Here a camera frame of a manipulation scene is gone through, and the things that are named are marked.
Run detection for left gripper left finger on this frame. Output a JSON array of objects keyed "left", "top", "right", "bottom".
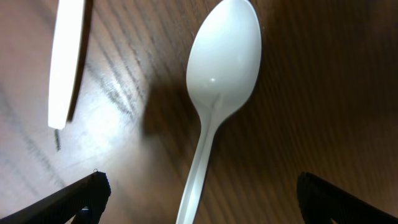
[{"left": 1, "top": 171, "right": 111, "bottom": 223}]

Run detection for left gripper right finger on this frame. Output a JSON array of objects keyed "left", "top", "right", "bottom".
[{"left": 297, "top": 172, "right": 397, "bottom": 224}]

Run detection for white spoon basket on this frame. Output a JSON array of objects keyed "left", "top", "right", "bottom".
[{"left": 176, "top": 0, "right": 262, "bottom": 223}]

